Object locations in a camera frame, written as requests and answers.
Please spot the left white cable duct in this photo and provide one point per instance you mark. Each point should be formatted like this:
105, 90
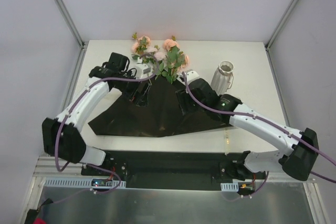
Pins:
84, 183

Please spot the white cable duct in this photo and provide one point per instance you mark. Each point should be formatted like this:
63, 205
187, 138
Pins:
84, 183
230, 187

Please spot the black wrapping paper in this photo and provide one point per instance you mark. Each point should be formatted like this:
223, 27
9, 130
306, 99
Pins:
162, 116

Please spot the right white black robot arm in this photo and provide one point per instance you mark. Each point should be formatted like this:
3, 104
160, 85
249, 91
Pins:
296, 150

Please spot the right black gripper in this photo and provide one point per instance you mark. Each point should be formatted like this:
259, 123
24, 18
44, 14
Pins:
185, 100

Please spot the aluminium corner post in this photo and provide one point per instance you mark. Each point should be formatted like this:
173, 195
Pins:
70, 22
281, 24

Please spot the pink artificial flower bouquet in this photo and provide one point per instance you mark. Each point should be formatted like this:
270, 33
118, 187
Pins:
168, 60

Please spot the left aluminium corner post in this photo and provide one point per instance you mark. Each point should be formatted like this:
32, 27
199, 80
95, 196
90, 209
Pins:
70, 22

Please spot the right white cable duct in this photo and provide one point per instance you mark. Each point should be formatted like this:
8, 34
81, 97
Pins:
230, 187

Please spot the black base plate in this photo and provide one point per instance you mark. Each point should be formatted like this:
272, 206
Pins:
172, 170

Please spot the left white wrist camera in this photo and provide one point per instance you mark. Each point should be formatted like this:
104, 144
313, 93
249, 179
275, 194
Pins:
142, 70

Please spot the white ribbed ceramic vase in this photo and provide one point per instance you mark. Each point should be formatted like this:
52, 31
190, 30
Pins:
223, 77

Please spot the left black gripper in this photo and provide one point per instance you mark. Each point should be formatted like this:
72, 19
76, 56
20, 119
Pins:
140, 95

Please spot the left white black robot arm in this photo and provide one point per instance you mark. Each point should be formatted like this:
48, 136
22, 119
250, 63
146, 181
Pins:
62, 135

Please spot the right aluminium corner post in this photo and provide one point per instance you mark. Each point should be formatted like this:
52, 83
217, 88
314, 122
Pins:
281, 24

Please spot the aluminium frame rail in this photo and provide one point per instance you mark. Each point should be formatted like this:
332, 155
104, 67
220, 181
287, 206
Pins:
46, 167

